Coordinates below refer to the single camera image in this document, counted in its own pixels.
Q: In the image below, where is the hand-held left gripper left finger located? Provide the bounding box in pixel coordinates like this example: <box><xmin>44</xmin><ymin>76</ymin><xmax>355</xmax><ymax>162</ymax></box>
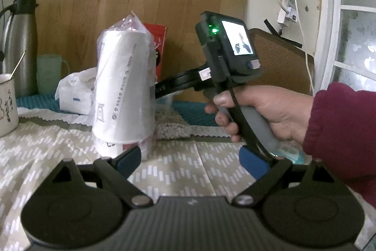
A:
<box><xmin>51</xmin><ymin>145</ymin><xmax>154</xmax><ymax>208</ymax></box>

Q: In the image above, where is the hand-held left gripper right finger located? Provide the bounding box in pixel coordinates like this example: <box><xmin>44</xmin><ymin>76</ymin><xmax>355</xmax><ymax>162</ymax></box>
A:
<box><xmin>232</xmin><ymin>147</ymin><xmax>335</xmax><ymax>208</ymax></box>

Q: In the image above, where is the sleeve of white paper cups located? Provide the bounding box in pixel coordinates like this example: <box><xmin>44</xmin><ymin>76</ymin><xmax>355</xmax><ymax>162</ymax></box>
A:
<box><xmin>92</xmin><ymin>11</ymin><xmax>157</xmax><ymax>162</ymax></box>

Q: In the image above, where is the person's right forearm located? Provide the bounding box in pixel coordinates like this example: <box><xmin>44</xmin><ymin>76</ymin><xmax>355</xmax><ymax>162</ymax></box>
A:
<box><xmin>302</xmin><ymin>82</ymin><xmax>376</xmax><ymax>207</ymax></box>

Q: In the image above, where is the person's right hand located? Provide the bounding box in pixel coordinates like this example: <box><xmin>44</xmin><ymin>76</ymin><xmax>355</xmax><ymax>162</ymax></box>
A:
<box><xmin>205</xmin><ymin>85</ymin><xmax>315</xmax><ymax>143</ymax></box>

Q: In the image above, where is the light blue tissue pack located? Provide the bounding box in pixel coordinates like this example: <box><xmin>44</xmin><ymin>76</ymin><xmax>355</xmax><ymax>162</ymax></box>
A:
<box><xmin>274</xmin><ymin>141</ymin><xmax>309</xmax><ymax>165</ymax></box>

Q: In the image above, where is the brown woven chair back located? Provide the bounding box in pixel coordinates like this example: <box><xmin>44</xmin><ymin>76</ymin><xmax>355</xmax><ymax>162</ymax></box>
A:
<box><xmin>248</xmin><ymin>28</ymin><xmax>315</xmax><ymax>97</ymax></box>

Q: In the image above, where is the beige chevron tablecloth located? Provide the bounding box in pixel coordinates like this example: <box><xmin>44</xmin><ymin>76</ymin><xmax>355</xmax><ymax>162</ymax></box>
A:
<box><xmin>0</xmin><ymin>113</ymin><xmax>306</xmax><ymax>251</ymax></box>

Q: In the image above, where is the white power strip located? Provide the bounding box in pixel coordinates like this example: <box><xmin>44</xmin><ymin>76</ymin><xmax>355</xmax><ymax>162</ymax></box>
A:
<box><xmin>277</xmin><ymin>0</ymin><xmax>300</xmax><ymax>31</ymax></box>

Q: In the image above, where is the red package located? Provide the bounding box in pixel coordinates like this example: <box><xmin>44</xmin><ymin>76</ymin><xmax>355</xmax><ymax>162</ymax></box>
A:
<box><xmin>142</xmin><ymin>23</ymin><xmax>168</xmax><ymax>84</ymax></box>

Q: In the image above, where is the white plastic bag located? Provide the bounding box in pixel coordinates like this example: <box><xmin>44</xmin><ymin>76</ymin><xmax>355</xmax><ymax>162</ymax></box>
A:
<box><xmin>54</xmin><ymin>67</ymin><xmax>99</xmax><ymax>116</ymax></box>

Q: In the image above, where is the pale green plastic cup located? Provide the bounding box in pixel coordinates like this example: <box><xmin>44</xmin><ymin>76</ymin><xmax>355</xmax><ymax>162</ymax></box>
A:
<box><xmin>37</xmin><ymin>54</ymin><xmax>71</xmax><ymax>96</ymax></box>

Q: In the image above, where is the white enamel mug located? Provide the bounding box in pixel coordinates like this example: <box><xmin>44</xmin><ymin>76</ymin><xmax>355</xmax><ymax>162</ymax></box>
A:
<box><xmin>0</xmin><ymin>73</ymin><xmax>20</xmax><ymax>138</ymax></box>

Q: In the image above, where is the steel thermos jug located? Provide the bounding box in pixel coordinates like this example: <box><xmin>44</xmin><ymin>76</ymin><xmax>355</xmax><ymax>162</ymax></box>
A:
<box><xmin>0</xmin><ymin>0</ymin><xmax>40</xmax><ymax>99</ymax></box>

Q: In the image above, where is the white cable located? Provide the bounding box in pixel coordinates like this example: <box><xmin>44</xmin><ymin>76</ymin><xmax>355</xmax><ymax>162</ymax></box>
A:
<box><xmin>294</xmin><ymin>0</ymin><xmax>315</xmax><ymax>96</ymax></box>

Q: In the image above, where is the white window frame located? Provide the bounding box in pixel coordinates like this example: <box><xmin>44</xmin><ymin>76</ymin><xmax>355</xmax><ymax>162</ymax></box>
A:
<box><xmin>319</xmin><ymin>0</ymin><xmax>376</xmax><ymax>93</ymax></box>

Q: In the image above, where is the metal spoon handle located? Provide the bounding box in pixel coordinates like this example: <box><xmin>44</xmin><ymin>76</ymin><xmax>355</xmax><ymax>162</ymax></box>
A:
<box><xmin>10</xmin><ymin>50</ymin><xmax>26</xmax><ymax>81</ymax></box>

